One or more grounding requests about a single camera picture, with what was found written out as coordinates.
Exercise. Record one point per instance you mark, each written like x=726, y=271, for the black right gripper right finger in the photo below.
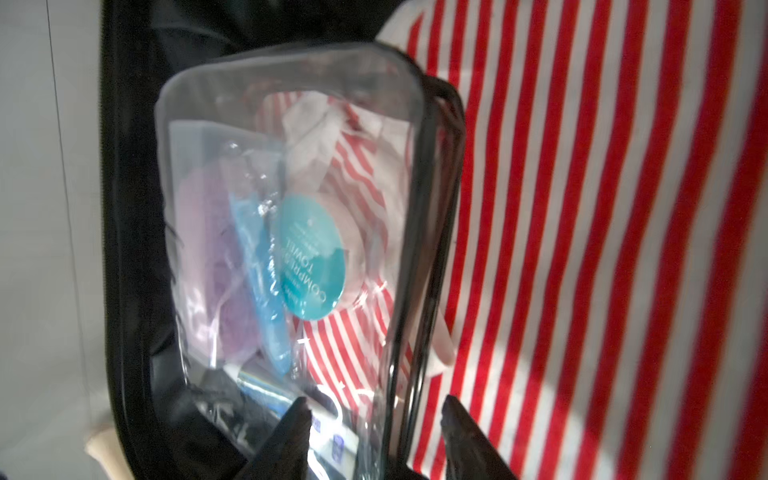
x=469, y=453

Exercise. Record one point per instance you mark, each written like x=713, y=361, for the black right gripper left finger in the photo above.
x=284, y=454

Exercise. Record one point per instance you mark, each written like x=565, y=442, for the blue suitcase black lining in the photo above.
x=144, y=43

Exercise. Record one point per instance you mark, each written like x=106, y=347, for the red white striped shirt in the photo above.
x=607, y=285

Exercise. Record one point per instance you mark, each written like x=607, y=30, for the clear toiletry bag black trim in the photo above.
x=360, y=122

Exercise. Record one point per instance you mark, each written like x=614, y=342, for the holographic silver tube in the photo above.
x=333, y=444

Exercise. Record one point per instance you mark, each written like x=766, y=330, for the pink mesh sponge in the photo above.
x=213, y=300

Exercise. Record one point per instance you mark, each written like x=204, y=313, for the teal compressed towel puck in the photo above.
x=323, y=262

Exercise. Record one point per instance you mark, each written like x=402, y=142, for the light blue toothbrush case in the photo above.
x=255, y=241

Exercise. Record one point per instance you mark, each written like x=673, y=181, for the beige handle tool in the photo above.
x=103, y=445

